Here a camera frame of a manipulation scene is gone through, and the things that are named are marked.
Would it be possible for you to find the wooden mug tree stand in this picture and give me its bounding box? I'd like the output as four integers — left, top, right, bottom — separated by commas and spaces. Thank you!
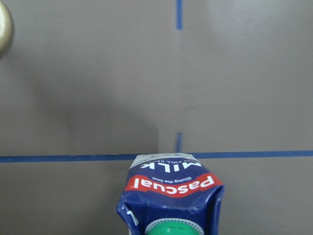
0, 1, 14, 58

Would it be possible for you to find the blue milk carton green cap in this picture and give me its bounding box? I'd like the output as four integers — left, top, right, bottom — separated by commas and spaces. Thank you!
116, 153, 224, 235

